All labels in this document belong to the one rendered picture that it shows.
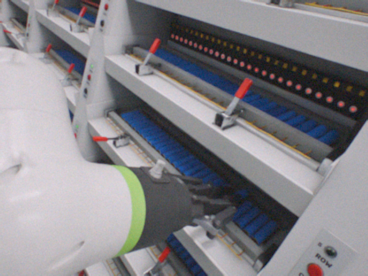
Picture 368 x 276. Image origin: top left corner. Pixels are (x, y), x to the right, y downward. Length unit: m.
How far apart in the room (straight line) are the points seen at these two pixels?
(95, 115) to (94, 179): 0.58
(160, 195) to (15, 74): 0.17
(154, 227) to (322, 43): 0.30
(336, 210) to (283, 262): 0.11
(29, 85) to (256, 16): 0.32
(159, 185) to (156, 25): 0.60
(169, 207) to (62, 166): 0.12
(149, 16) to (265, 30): 0.44
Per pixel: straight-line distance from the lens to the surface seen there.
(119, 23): 0.74
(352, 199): 0.35
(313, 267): 0.38
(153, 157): 0.60
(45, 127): 0.22
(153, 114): 0.77
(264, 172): 0.38
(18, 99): 0.24
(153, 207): 0.25
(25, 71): 0.27
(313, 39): 0.38
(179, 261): 0.64
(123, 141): 0.66
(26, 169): 0.19
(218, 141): 0.42
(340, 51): 0.37
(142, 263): 0.67
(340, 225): 0.36
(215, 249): 0.48
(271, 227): 0.52
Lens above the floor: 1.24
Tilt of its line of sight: 20 degrees down
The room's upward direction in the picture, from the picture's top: 23 degrees clockwise
